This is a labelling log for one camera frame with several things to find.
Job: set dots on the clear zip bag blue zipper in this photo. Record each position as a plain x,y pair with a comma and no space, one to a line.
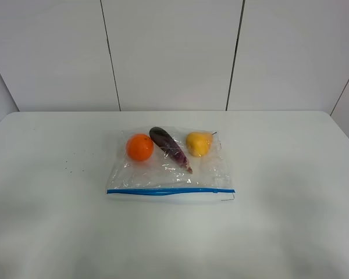
160,176

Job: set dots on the purple eggplant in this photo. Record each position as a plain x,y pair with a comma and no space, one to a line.
169,146

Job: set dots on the yellow pear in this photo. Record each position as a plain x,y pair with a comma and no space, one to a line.
199,143

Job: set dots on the orange fruit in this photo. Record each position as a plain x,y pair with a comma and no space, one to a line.
139,147

